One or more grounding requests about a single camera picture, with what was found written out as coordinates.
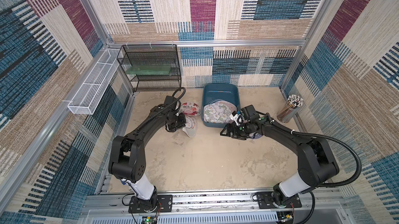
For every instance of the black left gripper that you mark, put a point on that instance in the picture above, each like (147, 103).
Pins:
(182, 117)

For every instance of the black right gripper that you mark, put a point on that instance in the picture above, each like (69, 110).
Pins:
(235, 130)

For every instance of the white cat coaster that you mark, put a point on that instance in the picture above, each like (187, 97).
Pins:
(190, 127)

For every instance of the red rose floral coaster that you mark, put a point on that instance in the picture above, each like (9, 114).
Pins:
(190, 109)

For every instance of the white green floral coaster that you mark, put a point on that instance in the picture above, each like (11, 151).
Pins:
(218, 112)

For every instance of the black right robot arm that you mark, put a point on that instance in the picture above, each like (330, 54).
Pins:
(315, 159)

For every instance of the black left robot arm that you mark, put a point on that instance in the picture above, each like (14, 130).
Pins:
(127, 160)

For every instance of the teal plastic storage box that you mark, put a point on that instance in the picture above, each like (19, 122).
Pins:
(215, 92)

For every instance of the purple space bunny coaster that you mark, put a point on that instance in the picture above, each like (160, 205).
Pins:
(255, 136)

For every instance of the green board on shelf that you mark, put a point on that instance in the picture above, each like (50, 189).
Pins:
(149, 70)

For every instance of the clear cup of pencils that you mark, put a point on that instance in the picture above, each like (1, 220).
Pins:
(292, 105)

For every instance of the black wire mesh shelf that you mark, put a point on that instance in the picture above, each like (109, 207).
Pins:
(157, 54)

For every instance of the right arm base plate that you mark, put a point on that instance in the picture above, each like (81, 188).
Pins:
(272, 200)

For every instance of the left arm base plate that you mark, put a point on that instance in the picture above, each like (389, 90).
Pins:
(162, 204)

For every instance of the white wire mesh basket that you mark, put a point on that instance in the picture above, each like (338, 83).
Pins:
(89, 94)

